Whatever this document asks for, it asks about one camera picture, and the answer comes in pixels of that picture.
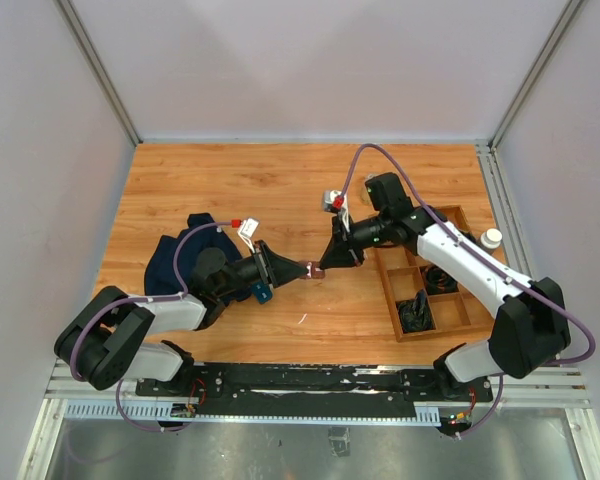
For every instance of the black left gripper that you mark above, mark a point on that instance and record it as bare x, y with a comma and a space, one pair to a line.
277, 270

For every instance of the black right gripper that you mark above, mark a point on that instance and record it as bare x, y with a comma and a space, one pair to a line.
341, 250

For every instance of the red pill organizer box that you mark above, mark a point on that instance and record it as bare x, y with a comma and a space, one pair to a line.
312, 271

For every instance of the clear pill bottle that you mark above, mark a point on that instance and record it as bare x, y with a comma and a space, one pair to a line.
365, 190

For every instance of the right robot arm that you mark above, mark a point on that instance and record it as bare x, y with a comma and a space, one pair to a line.
530, 328

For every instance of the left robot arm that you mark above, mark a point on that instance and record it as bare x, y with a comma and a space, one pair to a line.
105, 342

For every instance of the teal pill organizer box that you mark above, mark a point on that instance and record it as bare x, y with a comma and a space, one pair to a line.
261, 292

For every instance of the wooden compartment tray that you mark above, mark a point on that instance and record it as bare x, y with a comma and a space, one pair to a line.
422, 302

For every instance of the dark navy cloth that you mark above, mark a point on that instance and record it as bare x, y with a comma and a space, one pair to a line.
201, 232

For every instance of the white pill bottle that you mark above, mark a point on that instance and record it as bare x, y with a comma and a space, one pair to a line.
491, 239

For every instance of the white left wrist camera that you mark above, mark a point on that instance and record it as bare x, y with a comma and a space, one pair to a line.
247, 230

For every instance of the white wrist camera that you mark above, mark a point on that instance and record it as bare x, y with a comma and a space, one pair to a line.
247, 230
336, 203

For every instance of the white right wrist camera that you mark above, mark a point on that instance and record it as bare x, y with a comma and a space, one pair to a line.
336, 203

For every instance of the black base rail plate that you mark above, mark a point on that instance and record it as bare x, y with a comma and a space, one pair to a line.
307, 392

